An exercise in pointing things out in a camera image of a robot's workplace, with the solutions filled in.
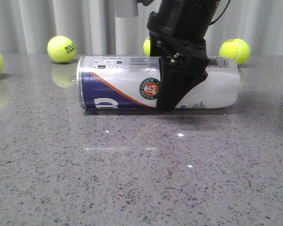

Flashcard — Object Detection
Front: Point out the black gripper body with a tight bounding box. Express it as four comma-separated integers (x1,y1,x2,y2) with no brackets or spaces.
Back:
147,11,206,58

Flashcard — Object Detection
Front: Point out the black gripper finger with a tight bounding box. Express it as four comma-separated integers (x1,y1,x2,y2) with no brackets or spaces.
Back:
156,54,208,112

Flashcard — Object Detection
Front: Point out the white blue tennis ball can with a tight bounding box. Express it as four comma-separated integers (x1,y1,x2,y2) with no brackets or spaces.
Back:
76,56,241,110

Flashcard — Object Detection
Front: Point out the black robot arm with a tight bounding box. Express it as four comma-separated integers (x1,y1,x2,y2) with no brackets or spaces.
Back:
147,0,219,111

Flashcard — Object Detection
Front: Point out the yellow tennis ball middle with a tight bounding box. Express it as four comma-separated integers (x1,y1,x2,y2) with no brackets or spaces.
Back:
143,37,151,56

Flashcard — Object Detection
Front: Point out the yellow tennis ball right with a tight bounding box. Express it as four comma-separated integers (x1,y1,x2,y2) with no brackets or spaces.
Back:
219,39,250,65

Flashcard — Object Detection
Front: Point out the yellow tennis ball with lettering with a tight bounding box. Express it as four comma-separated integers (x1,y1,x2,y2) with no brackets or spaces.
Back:
47,35,76,63

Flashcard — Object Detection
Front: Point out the black cable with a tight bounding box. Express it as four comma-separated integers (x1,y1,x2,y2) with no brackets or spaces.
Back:
209,0,232,25

